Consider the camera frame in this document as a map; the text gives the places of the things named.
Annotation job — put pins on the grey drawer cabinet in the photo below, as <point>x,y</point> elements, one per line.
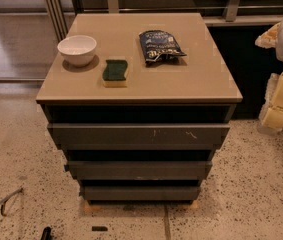
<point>194,89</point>

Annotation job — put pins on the green yellow sponge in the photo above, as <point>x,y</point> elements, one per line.
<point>115,73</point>

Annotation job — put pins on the grey drawer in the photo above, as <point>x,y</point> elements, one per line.
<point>139,170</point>
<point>139,193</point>
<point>69,136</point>

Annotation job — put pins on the white ceramic bowl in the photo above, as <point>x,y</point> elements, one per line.
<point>78,50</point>

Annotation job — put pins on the metal rod on floor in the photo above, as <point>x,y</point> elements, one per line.
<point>5,199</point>

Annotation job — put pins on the small black floor object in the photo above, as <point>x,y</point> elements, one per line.
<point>99,228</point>

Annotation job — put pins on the dark blue snack bag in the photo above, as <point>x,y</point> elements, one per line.
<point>159,45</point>

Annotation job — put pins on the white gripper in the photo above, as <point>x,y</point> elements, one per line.
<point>271,115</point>

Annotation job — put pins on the black object bottom edge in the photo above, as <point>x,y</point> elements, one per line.
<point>46,234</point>

